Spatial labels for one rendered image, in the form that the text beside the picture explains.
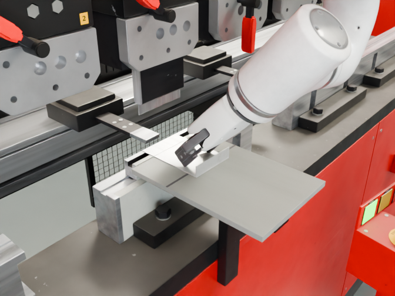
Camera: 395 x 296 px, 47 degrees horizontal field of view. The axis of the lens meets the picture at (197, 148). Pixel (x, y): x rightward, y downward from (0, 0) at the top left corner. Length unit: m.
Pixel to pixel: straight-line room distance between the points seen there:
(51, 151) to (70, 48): 0.42
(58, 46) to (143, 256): 0.38
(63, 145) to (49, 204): 1.50
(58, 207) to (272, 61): 1.97
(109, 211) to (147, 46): 0.28
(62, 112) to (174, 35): 0.34
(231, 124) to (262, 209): 0.13
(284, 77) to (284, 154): 0.51
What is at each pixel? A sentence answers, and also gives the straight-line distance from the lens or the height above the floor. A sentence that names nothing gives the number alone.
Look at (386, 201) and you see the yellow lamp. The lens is 1.10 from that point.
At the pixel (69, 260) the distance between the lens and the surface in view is 0.80.
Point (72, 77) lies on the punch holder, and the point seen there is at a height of 1.20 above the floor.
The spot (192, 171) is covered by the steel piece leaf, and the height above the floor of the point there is 1.00.
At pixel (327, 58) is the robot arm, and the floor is 1.24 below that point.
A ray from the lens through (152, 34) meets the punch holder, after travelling 0.68.
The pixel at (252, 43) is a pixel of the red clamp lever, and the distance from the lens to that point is 0.83.
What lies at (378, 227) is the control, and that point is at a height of 0.78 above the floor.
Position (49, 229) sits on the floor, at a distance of 2.31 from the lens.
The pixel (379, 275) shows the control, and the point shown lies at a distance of 1.06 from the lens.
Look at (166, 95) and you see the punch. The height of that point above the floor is 1.09.
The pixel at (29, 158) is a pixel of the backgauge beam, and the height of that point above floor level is 0.94.
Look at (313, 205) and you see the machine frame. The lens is 1.15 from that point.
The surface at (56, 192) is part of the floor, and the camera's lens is 2.56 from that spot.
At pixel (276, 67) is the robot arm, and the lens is 0.57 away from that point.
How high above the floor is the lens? 1.41
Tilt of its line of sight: 30 degrees down
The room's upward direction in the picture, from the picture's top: straight up
